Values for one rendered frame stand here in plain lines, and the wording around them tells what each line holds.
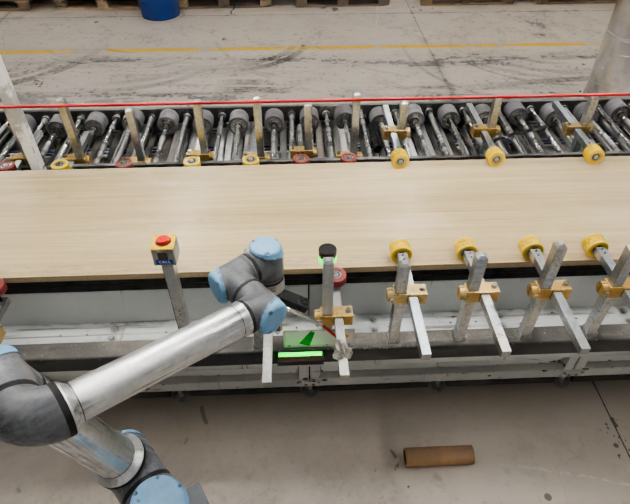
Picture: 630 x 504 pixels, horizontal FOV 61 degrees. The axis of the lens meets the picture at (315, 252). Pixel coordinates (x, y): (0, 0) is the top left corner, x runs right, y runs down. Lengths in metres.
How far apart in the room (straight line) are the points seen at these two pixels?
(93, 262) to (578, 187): 2.08
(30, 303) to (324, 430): 1.38
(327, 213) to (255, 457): 1.14
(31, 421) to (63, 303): 1.21
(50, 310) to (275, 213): 0.98
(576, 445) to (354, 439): 1.01
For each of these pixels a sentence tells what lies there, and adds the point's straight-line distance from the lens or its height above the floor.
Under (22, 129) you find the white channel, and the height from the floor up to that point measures 1.09.
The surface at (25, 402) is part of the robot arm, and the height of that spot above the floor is 1.43.
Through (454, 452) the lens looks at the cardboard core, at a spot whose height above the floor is 0.08.
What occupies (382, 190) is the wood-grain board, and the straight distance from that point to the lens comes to 2.41.
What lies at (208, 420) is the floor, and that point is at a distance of 2.71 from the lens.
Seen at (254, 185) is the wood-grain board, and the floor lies 0.90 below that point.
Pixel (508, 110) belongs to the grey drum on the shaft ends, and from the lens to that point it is 3.38.
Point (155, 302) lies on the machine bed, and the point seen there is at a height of 0.73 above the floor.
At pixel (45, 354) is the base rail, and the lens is 2.23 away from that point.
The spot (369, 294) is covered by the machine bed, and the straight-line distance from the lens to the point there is 2.16.
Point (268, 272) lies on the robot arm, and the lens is 1.45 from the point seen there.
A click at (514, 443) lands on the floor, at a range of 2.76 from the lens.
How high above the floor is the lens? 2.31
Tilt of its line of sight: 43 degrees down
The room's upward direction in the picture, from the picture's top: straight up
